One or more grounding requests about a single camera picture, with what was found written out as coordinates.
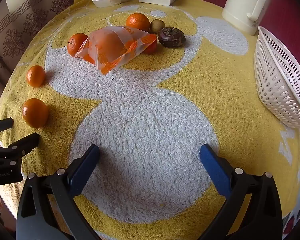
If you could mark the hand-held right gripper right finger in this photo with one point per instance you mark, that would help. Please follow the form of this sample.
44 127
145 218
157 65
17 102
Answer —
212 170

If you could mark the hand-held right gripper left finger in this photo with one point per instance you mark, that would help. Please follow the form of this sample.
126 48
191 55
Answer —
83 170

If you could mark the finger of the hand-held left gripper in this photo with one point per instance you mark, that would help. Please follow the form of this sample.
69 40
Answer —
25 142
2 125

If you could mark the white plastic basket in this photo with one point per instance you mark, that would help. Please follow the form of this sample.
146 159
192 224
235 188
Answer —
277 80

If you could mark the red tomato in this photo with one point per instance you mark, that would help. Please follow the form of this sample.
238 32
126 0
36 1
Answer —
153 48

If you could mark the dark purple mangosteen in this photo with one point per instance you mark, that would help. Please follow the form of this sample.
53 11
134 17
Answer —
171 37

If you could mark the orange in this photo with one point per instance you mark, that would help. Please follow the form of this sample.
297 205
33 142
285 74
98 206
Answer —
75 44
138 22
35 112
35 76
110 46

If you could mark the yellow and white towel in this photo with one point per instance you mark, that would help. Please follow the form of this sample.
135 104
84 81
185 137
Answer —
145 117

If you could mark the printed cloth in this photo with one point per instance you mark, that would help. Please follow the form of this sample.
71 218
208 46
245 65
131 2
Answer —
296 210

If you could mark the patterned beige curtain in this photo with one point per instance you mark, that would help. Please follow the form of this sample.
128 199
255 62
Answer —
12 30

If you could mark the orange printed plastic bag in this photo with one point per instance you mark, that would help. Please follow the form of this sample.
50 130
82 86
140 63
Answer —
130 50

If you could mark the brown kiwi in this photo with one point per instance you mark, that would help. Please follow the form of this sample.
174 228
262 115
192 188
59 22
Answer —
157 26

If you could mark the cream thermos jug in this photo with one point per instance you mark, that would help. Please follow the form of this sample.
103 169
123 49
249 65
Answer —
242 5

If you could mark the red cloth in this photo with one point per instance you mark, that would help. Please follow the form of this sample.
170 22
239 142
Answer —
285 5

